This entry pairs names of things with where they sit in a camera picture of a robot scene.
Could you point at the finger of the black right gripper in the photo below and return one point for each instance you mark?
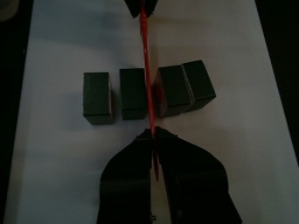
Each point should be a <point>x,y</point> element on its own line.
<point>134,6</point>
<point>151,5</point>

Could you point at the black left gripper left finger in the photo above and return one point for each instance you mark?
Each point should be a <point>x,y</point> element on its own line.
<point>125,180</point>

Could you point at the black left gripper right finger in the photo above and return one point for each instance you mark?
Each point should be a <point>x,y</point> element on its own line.
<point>194,186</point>

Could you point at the red toy knife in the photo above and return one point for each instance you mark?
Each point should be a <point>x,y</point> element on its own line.
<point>146,52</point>

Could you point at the white cutting board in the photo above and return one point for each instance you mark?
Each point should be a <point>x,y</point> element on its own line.
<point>58,145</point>

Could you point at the dark seaweed sushi piece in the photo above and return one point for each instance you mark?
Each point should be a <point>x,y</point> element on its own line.
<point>201,84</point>
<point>133,93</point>
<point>175,90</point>
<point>97,99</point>

